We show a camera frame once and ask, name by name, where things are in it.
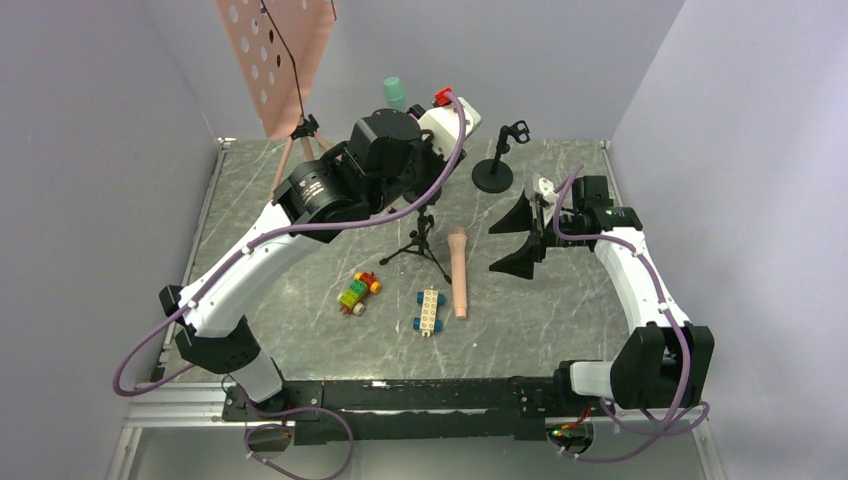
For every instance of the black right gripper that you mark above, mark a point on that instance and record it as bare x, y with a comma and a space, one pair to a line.
542, 225

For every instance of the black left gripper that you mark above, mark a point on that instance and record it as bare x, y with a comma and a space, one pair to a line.
424, 178

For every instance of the black shock-mount tripod stand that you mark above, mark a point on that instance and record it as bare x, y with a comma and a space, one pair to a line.
419, 244

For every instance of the teal green microphone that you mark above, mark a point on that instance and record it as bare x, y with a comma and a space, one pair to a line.
395, 93

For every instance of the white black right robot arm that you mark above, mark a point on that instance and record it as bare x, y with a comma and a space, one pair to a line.
665, 360

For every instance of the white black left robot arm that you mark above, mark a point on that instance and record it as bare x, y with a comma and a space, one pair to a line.
389, 154

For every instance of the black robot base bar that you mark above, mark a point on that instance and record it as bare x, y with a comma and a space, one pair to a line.
522, 408

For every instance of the pink music stand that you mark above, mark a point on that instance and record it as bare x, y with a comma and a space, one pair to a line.
278, 47

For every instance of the pink microphone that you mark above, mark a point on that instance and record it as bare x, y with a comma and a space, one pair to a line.
457, 242

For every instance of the white blue brick car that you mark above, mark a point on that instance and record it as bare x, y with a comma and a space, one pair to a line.
427, 322

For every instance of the red green brick car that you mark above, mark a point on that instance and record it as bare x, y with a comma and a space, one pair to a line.
352, 299

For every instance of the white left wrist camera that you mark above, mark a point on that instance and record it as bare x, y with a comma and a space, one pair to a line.
443, 122

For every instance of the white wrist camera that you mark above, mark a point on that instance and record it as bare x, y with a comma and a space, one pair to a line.
537, 186
443, 122

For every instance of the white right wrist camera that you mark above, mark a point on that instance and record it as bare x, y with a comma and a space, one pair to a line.
537, 186

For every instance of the aluminium table edge rail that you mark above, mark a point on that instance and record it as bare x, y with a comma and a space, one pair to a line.
224, 147

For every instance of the front aluminium rail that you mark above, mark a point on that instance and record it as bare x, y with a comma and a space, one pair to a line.
192, 405

